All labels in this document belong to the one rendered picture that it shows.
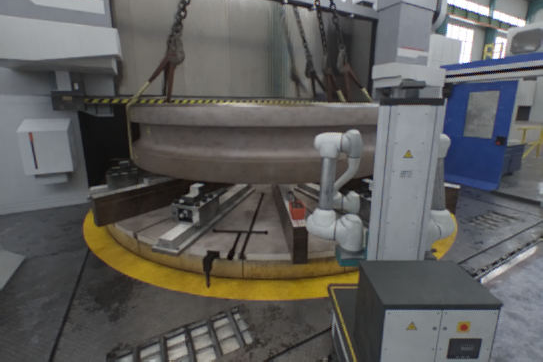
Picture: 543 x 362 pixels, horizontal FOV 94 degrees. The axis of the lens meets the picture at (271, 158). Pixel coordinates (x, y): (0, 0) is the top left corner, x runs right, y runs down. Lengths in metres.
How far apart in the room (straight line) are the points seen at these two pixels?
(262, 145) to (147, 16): 3.57
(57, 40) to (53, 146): 2.10
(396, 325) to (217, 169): 2.23
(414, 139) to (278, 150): 1.69
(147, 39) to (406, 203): 4.98
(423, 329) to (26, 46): 3.95
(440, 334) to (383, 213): 0.62
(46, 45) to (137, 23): 2.26
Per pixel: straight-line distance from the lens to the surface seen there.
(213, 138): 3.12
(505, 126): 6.97
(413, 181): 1.72
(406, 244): 1.87
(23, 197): 5.96
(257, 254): 2.67
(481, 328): 1.74
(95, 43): 3.60
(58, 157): 5.28
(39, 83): 4.66
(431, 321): 1.60
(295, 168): 2.90
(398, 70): 6.36
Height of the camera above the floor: 1.73
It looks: 11 degrees down
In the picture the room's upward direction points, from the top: straight up
